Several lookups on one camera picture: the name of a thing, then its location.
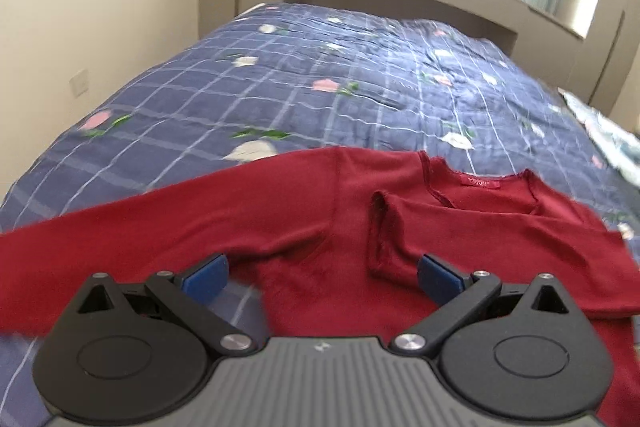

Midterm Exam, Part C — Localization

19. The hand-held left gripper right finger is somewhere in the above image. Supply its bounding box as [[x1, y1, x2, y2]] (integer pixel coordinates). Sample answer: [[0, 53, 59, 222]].
[[390, 253, 571, 356]]

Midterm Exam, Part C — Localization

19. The white wall socket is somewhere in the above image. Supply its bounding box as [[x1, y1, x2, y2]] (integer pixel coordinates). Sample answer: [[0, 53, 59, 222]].
[[68, 68, 90, 98]]

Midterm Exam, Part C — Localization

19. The red long-sleeve sweater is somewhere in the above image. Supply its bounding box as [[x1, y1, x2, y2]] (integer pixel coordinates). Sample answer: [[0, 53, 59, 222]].
[[0, 147, 640, 427]]

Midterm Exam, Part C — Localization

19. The blue plaid floral quilt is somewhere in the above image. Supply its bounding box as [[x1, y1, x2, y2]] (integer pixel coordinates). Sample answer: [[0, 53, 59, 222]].
[[0, 2, 640, 427]]

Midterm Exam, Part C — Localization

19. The light blue patterned cloth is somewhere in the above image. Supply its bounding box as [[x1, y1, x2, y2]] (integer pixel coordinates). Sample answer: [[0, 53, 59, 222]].
[[557, 88, 640, 188]]

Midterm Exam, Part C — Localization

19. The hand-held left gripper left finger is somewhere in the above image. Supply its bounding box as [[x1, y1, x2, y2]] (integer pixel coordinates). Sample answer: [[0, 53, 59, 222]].
[[75, 253, 254, 356]]

